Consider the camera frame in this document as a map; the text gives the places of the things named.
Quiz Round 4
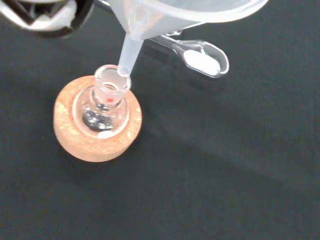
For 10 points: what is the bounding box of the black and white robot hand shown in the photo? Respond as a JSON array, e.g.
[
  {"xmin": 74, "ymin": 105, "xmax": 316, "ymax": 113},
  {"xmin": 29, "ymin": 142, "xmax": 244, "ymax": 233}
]
[{"xmin": 0, "ymin": 0, "xmax": 95, "ymax": 39}]

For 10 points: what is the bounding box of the glass round-bottom flask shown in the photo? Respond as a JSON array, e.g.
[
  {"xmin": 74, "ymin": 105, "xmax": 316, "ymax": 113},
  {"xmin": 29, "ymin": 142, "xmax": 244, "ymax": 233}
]
[{"xmin": 73, "ymin": 64, "xmax": 132, "ymax": 140}]

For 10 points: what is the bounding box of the glass weighing funnel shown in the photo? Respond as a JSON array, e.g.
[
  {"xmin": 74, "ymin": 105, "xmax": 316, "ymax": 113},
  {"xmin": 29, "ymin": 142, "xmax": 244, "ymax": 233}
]
[{"xmin": 149, "ymin": 29, "xmax": 230, "ymax": 79}]

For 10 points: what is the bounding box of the black cloth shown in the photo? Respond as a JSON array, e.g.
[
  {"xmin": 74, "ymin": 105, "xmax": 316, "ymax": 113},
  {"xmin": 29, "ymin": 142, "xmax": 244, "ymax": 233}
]
[{"xmin": 0, "ymin": 0, "xmax": 320, "ymax": 240}]

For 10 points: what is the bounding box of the cork ring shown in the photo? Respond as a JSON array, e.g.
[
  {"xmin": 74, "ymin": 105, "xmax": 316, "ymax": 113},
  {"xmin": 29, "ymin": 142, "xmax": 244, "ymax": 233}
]
[{"xmin": 52, "ymin": 75, "xmax": 144, "ymax": 164}]

